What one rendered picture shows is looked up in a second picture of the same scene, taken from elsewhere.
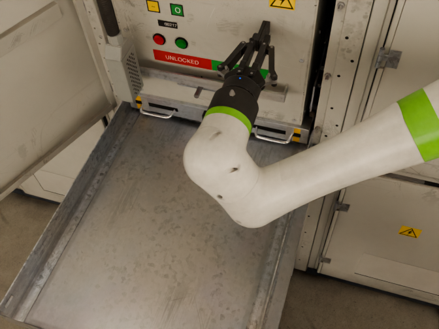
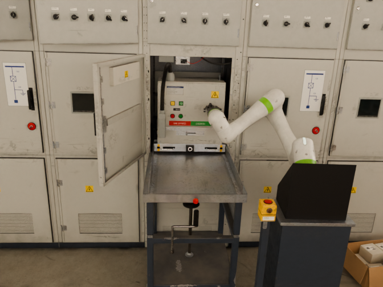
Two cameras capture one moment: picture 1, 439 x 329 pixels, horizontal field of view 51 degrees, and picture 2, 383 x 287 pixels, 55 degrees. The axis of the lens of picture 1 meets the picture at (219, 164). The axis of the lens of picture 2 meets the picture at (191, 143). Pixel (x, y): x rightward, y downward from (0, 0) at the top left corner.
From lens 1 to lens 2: 1.84 m
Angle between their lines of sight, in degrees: 40
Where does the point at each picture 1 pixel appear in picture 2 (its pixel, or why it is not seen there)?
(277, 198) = (235, 127)
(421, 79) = not seen: hidden behind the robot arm
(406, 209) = (264, 176)
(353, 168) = (252, 115)
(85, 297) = (172, 187)
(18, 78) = (128, 126)
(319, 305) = (240, 255)
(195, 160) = (214, 114)
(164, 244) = (191, 175)
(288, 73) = not seen: hidden behind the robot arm
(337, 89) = not seen: hidden behind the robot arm
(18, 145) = (123, 155)
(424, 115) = (264, 99)
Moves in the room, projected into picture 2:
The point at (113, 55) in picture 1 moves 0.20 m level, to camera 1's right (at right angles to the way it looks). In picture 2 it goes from (162, 117) to (188, 114)
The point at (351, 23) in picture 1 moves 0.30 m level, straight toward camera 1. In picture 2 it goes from (234, 99) to (243, 110)
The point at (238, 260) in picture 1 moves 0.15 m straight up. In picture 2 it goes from (220, 174) to (221, 153)
